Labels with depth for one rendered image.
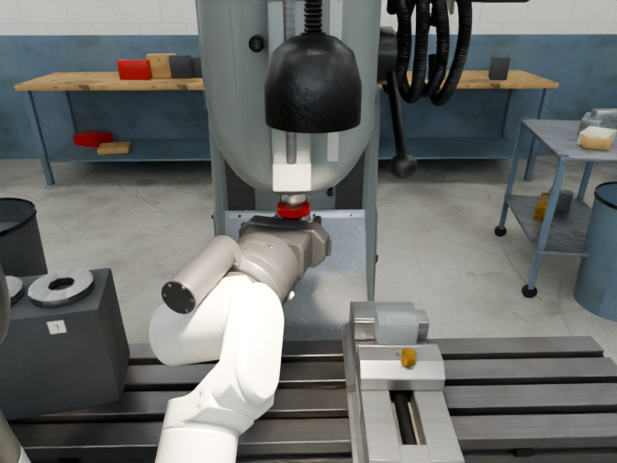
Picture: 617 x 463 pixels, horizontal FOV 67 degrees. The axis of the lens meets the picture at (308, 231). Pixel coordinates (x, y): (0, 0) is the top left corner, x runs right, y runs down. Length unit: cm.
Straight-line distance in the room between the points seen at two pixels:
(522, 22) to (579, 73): 82
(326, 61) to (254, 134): 21
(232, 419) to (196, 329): 9
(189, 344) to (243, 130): 23
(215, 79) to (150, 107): 458
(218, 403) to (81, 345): 41
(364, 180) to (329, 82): 72
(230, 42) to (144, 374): 60
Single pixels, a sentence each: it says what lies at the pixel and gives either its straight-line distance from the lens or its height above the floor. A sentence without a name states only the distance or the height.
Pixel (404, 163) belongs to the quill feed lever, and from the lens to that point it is 52.
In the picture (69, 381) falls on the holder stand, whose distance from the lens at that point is 83.
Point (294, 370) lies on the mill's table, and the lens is 85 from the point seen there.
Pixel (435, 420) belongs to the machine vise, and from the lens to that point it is 71.
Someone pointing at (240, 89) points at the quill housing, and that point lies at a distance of 51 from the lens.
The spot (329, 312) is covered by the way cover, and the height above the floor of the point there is 90.
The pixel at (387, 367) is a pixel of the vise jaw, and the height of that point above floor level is 104.
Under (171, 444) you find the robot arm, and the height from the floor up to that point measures 121.
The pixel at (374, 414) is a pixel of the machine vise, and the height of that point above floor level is 101.
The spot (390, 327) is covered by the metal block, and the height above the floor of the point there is 107.
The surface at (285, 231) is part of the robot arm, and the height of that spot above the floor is 126.
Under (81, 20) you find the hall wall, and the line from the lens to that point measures 519.
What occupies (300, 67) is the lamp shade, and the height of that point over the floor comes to 148.
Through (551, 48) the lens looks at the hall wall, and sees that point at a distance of 540.
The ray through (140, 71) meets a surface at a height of 95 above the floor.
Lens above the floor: 152
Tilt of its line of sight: 27 degrees down
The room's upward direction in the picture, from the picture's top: straight up
